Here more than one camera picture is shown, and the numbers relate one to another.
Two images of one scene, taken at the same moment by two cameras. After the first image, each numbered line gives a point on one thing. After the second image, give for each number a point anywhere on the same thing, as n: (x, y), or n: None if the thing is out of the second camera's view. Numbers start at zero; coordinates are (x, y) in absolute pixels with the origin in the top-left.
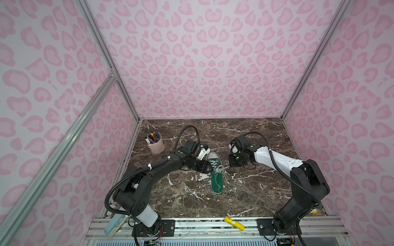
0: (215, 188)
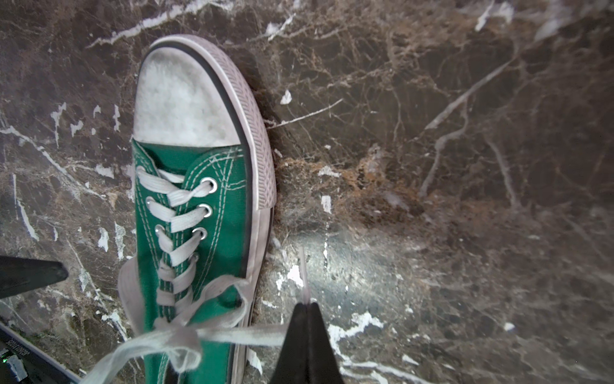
0: (197, 114)
